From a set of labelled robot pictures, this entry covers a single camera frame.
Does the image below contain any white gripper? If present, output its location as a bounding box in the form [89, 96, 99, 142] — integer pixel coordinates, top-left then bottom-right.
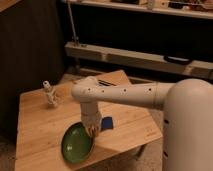
[80, 102, 102, 137]

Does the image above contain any blue sponge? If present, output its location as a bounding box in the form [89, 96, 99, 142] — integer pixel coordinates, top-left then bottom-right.
[101, 117, 113, 130]

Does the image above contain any black handle on shelf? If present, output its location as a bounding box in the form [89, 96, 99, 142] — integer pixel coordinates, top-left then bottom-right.
[163, 56, 193, 65]

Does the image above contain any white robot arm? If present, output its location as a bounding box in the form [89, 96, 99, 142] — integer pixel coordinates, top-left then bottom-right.
[71, 76, 213, 171]

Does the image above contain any long wooden shelf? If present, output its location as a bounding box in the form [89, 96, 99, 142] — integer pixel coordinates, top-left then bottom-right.
[65, 42, 213, 80]

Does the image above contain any green ceramic bowl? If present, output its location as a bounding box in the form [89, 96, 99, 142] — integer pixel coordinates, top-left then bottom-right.
[61, 122, 94, 164]

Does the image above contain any small white figurine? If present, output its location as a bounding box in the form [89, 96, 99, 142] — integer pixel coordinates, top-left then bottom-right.
[43, 81, 58, 107]

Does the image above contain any metal stand pole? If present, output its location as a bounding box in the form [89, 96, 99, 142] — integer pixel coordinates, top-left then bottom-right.
[67, 0, 79, 46]

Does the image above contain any wooden table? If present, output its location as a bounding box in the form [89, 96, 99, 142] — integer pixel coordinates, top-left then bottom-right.
[14, 69, 163, 171]

